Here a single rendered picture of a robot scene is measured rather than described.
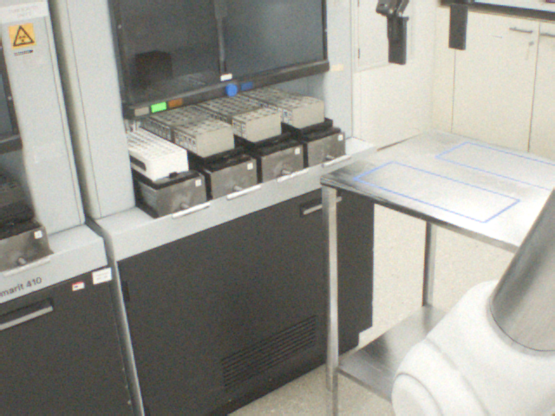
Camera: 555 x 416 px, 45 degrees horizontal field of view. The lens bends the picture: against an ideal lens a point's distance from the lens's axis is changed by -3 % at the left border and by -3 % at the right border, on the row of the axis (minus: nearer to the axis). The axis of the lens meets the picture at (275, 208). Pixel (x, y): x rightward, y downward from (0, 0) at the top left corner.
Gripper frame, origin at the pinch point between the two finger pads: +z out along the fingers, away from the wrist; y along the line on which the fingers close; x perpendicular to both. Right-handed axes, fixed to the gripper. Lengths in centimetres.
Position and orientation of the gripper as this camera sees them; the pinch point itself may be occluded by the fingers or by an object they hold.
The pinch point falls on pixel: (428, 48)
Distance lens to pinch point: 108.7
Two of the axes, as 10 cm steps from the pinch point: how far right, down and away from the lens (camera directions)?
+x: -6.0, -3.1, 7.4
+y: 8.0, -2.9, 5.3
